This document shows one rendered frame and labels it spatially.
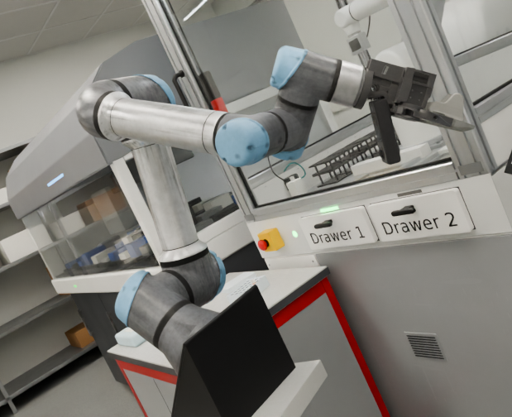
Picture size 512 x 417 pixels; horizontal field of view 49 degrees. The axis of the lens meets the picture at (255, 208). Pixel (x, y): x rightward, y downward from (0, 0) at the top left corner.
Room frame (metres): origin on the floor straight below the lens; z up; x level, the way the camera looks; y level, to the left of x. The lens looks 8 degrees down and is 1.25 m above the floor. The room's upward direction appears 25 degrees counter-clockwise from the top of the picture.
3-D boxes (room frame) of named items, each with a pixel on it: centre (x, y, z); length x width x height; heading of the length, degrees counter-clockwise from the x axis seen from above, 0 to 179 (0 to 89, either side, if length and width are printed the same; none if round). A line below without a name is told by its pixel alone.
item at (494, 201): (1.89, -0.62, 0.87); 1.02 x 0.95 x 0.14; 33
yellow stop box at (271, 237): (1.93, 0.00, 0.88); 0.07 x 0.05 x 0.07; 33
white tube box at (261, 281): (1.80, 0.14, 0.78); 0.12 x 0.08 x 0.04; 141
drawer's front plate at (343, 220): (1.66, -0.19, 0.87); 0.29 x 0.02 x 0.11; 33
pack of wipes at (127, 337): (1.90, 0.56, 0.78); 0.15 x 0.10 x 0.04; 36
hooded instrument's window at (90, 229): (3.28, 0.46, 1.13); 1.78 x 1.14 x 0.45; 33
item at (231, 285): (2.02, 0.18, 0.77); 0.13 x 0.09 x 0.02; 119
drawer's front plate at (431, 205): (1.40, -0.37, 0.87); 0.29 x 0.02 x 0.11; 33
